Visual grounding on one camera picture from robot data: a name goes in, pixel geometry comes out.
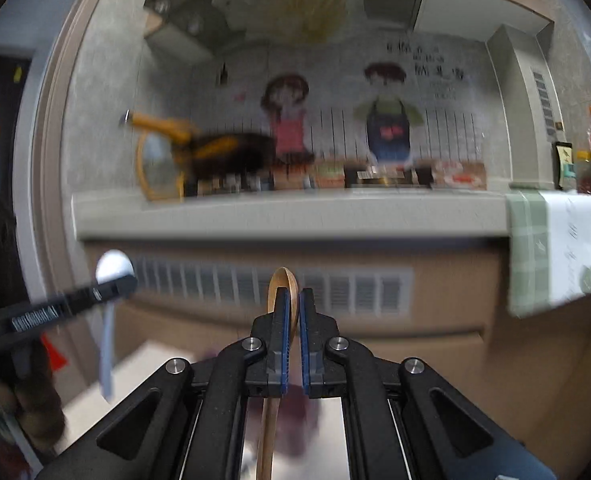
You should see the white tablecloth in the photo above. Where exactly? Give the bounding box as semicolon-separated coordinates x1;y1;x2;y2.
56;340;217;454

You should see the yellow-rimmed glass lid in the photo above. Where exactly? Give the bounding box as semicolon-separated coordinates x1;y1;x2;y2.
135;132;184;202

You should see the cartoon couple wall sticker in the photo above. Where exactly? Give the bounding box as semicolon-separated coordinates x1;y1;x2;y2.
260;37;481;166

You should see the yellow-handled black wok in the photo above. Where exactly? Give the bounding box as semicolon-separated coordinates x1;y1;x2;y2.
120;110;276;182

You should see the range hood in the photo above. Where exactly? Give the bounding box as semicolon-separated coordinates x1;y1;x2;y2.
144;0;421;61

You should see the maroon utensil holder box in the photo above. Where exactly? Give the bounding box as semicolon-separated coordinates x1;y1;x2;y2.
194;342;324;467

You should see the brown wooden spoon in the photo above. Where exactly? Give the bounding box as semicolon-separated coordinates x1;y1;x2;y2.
256;266;299;479

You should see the green checked tea towel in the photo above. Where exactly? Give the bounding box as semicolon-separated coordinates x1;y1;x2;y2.
506;192;591;318

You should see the grey ventilation grille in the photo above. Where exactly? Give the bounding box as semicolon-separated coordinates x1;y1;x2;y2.
132;256;415;318

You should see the grey stone countertop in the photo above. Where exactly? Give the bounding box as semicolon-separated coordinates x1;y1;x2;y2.
71;188;526;242

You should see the light blue plastic spoon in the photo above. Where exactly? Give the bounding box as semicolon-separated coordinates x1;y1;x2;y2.
96;249;135;402

